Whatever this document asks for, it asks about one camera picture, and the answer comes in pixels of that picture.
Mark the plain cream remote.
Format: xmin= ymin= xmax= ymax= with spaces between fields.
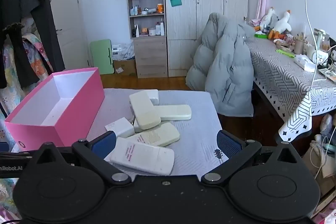
xmin=153 ymin=104 xmax=192 ymax=121

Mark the green folding table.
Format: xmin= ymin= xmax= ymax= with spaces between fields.
xmin=89 ymin=39 xmax=115 ymax=75

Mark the white door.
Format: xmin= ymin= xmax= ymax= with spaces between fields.
xmin=45 ymin=0 xmax=90 ymax=71

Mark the cream remote with display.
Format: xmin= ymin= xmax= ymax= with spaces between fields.
xmin=129 ymin=90 xmax=161 ymax=130

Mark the white remote with red print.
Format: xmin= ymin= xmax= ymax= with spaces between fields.
xmin=110 ymin=137 xmax=175 ymax=176

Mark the white plastic package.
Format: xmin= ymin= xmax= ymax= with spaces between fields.
xmin=111 ymin=42 xmax=135 ymax=61

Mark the beige cup with brushes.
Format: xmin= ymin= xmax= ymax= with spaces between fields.
xmin=293 ymin=32 xmax=306 ymax=55

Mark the white hanging cable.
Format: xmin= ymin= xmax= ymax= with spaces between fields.
xmin=296 ymin=0 xmax=336 ymax=98

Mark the floral quilt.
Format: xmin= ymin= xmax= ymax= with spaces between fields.
xmin=0 ymin=18 xmax=54 ymax=144

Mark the light wooden wardrobe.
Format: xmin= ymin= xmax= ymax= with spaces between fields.
xmin=162 ymin=0 xmax=249 ymax=78

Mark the cream remote with red print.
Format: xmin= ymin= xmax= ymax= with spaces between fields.
xmin=128 ymin=122 xmax=181 ymax=147

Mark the white pump bottle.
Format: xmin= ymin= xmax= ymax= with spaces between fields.
xmin=155 ymin=18 xmax=165 ymax=36

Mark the white desk appliance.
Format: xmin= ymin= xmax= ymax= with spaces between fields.
xmin=306 ymin=29 xmax=330 ymax=65

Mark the green plastic item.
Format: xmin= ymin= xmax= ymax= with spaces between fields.
xmin=276 ymin=48 xmax=296 ymax=58

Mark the geometric patterned tablecloth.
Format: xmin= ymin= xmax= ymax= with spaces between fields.
xmin=246 ymin=34 xmax=336 ymax=144

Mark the pink cardboard box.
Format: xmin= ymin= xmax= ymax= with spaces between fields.
xmin=4 ymin=67 xmax=105 ymax=152

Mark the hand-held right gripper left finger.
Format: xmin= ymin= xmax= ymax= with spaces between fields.
xmin=31 ymin=131 xmax=132 ymax=187

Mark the black garment with frilled cuff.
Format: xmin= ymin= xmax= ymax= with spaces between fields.
xmin=0 ymin=0 xmax=40 ymax=90

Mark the brown cardboard box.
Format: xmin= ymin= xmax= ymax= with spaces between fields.
xmin=301 ymin=145 xmax=336 ymax=198
xmin=113 ymin=59 xmax=137 ymax=76

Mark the white goose plush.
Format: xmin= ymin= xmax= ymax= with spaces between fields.
xmin=268 ymin=10 xmax=293 ymax=40
xmin=259 ymin=6 xmax=279 ymax=32

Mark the white tissue box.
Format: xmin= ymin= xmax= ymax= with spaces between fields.
xmin=293 ymin=54 xmax=317 ymax=72

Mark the white power adapter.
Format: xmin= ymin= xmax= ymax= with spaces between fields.
xmin=105 ymin=117 xmax=135 ymax=139

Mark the grey puffer jacket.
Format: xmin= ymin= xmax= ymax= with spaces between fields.
xmin=185 ymin=12 xmax=255 ymax=118

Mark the wooden shelf unit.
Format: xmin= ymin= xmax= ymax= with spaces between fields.
xmin=125 ymin=0 xmax=169 ymax=79

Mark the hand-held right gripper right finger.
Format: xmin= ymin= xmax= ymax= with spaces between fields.
xmin=201 ymin=130 xmax=305 ymax=186

